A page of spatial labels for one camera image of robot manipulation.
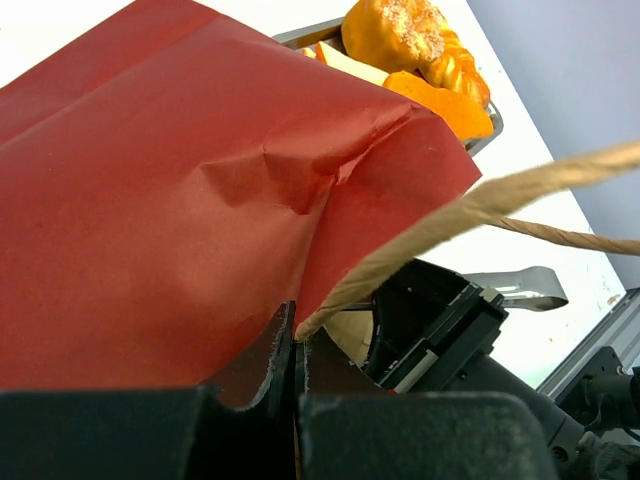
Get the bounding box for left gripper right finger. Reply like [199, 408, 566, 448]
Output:
[296, 331, 558, 479]

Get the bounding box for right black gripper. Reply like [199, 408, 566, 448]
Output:
[367, 260, 507, 393]

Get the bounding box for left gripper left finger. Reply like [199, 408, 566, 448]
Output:
[1, 302, 296, 479]

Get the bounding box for silver metal tongs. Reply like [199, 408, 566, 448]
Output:
[464, 266, 569, 312]

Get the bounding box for long orange fake bread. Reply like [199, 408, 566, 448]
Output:
[383, 71, 494, 142]

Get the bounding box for red paper bag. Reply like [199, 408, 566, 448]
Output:
[0, 0, 640, 391]

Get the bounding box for twisted fake bread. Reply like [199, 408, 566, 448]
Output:
[419, 28, 491, 108]

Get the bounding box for triangular fake sandwich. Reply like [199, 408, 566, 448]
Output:
[300, 41, 389, 86]

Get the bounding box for oval brown fake loaf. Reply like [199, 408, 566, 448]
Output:
[324, 311, 374, 367]

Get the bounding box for round fake bread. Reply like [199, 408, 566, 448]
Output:
[341, 0, 445, 73]

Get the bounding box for silver metal tray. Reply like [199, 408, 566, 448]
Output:
[272, 17, 505, 159]

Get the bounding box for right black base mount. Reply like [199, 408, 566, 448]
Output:
[556, 346, 639, 443]

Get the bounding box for aluminium frame rail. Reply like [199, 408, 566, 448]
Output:
[537, 288, 639, 399]

